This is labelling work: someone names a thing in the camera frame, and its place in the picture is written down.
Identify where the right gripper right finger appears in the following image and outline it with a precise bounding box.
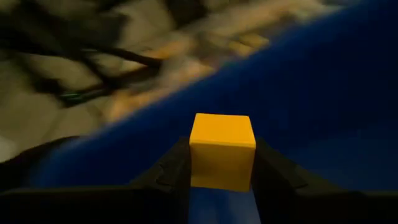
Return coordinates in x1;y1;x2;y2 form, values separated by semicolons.
251;138;398;224

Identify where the large blue plastic bin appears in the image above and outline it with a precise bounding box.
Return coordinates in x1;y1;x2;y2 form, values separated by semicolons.
27;0;398;224

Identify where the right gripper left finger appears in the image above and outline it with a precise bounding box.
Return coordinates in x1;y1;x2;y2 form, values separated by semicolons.
0;136;192;224

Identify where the yellow block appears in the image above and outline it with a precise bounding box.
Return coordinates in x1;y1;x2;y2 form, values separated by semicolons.
189;113;257;192

